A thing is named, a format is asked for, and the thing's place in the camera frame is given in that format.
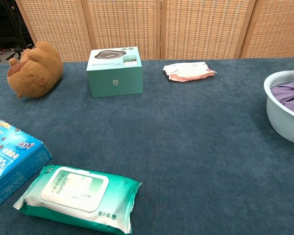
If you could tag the purple cloth with yellow patch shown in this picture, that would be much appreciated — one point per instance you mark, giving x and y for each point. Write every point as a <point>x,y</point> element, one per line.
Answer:
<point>287,96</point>

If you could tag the light blue plastic basin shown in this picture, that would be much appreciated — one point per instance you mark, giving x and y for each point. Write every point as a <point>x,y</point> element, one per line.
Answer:
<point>279,124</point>

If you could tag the dark blue table cover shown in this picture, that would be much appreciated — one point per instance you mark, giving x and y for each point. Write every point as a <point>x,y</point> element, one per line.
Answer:
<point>147,147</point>

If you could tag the teal product box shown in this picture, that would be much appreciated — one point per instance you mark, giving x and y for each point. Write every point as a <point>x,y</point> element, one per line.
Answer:
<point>115,83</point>

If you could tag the pink wipes pack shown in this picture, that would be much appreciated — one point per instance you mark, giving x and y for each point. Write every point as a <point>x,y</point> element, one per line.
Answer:
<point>188,72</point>

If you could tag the wicker folding screen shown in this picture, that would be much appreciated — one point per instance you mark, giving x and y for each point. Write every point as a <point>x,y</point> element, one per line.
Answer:
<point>122,27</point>

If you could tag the green wet wipes pack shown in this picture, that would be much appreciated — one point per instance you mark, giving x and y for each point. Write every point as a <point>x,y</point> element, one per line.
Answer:
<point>76,191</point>

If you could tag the brown capybara plush toy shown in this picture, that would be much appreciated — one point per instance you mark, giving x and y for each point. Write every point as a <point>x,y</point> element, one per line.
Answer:
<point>39,76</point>

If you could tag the blue cookie box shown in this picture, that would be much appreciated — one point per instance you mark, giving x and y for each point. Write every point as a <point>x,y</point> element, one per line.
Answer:
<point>12,166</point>

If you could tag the black office chair base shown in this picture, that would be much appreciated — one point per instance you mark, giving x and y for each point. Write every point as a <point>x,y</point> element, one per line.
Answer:
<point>12,50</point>

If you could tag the black tripod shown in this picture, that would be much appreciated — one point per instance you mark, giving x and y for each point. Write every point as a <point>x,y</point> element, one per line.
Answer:
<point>14,22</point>

